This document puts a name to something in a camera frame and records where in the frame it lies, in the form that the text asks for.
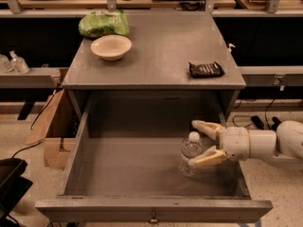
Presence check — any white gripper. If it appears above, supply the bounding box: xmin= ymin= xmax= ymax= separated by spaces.
xmin=188 ymin=120 xmax=250 ymax=167

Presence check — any clear plastic water bottle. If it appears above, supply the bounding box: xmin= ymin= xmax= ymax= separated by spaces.
xmin=179 ymin=131 xmax=202 ymax=178

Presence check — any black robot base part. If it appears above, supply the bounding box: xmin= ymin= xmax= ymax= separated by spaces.
xmin=0 ymin=158 xmax=32 ymax=227

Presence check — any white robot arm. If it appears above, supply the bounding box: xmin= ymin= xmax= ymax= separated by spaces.
xmin=188 ymin=120 xmax=303 ymax=170

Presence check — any grey open top drawer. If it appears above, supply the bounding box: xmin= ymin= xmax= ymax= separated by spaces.
xmin=36 ymin=91 xmax=273 ymax=223

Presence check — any metal drawer knob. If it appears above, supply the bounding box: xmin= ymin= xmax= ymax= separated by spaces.
xmin=149 ymin=211 xmax=159 ymax=224

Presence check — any clear sanitizer bottle right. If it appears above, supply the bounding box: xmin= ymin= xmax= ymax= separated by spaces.
xmin=9 ymin=51 xmax=29 ymax=74

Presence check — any clear sanitizer bottle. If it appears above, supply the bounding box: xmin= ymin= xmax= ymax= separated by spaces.
xmin=0 ymin=54 xmax=13 ymax=72
xmin=9 ymin=51 xmax=29 ymax=74

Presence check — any clear sanitizer bottle left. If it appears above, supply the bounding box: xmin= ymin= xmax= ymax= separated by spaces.
xmin=0 ymin=54 xmax=13 ymax=72

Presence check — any black snack packet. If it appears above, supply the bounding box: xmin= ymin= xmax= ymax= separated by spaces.
xmin=189 ymin=61 xmax=225 ymax=79

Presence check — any grey wooden cabinet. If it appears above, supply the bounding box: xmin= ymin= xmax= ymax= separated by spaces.
xmin=62 ymin=10 xmax=245 ymax=112

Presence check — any cream ceramic bowl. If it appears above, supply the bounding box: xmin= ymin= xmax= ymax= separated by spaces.
xmin=91 ymin=35 xmax=132 ymax=61

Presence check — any brown cardboard box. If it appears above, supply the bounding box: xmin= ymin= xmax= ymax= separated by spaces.
xmin=26 ymin=87 xmax=78 ymax=168

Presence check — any green chip bag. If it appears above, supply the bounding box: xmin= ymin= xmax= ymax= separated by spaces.
xmin=79 ymin=9 xmax=130 ymax=38

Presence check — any black floor cable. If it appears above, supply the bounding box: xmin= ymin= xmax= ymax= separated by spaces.
xmin=232 ymin=98 xmax=276 ymax=130

